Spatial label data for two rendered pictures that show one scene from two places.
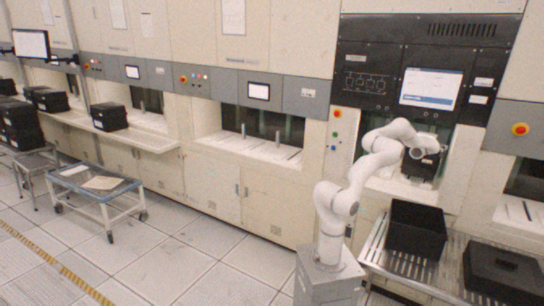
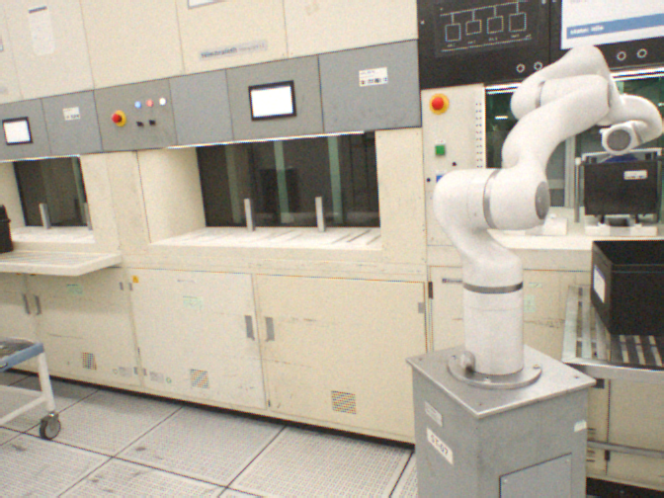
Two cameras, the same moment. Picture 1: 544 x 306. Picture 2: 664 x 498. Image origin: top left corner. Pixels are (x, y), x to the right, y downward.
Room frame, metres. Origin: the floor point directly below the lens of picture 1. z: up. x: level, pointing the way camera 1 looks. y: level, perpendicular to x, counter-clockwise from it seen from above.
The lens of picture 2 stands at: (0.21, 0.09, 1.27)
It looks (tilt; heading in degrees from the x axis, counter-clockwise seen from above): 12 degrees down; 356
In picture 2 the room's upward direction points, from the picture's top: 5 degrees counter-clockwise
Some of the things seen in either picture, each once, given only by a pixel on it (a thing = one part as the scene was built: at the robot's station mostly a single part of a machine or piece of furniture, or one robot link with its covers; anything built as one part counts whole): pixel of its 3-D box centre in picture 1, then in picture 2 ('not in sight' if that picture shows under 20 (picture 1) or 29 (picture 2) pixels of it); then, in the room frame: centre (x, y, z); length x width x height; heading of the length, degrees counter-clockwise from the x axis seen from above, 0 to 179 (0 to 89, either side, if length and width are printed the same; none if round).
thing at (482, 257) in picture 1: (503, 271); not in sight; (1.10, -1.11, 0.83); 0.29 x 0.29 x 0.13; 62
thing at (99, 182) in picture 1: (103, 182); not in sight; (2.47, 1.61, 0.47); 0.31 x 0.23 x 0.02; 81
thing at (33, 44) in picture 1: (51, 48); not in sight; (3.19, 2.31, 1.59); 0.50 x 0.41 x 0.36; 150
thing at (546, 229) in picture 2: (378, 168); (536, 224); (2.07, -0.81, 0.89); 0.22 x 0.21 x 0.04; 150
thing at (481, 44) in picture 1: (397, 156); (566, 197); (2.13, -0.96, 0.98); 0.95 x 0.88 x 1.95; 150
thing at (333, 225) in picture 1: (329, 206); (477, 226); (1.24, -0.28, 1.07); 0.19 x 0.12 x 0.24; 40
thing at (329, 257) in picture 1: (330, 244); (493, 327); (1.22, -0.30, 0.85); 0.19 x 0.19 x 0.18
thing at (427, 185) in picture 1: (416, 178); (618, 224); (1.93, -1.04, 0.89); 0.22 x 0.21 x 0.04; 150
